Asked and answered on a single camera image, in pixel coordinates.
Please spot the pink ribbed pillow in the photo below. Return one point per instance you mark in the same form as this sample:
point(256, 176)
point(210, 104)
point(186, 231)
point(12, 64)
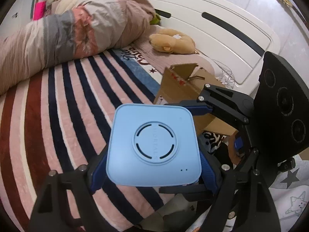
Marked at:
point(159, 60)

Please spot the light blue square device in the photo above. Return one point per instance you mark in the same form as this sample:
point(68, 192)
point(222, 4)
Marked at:
point(153, 146)

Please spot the tan plush toy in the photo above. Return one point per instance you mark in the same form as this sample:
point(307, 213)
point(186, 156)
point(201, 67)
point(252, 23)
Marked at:
point(172, 41)

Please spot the green plush toy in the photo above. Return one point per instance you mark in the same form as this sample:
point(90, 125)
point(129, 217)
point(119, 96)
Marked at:
point(156, 20)

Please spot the grey star-print sleeve forearm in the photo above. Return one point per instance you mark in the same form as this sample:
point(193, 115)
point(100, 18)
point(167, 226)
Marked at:
point(290, 193)

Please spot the striped plush blanket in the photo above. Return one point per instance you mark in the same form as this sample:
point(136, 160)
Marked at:
point(61, 118)

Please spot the rolled striped comforter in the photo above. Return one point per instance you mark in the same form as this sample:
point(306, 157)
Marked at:
point(90, 27)

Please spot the pink container on shelf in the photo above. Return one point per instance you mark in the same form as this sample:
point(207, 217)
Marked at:
point(39, 10)

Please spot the brown cardboard box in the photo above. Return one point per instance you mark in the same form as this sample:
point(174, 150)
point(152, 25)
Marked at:
point(185, 82)

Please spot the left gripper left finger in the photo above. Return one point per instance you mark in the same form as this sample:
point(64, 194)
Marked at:
point(65, 201)

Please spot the white bed headboard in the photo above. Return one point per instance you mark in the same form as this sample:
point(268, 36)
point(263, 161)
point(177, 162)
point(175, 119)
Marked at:
point(233, 40)

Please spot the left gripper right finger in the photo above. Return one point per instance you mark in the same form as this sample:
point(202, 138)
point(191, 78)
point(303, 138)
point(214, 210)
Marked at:
point(242, 190)

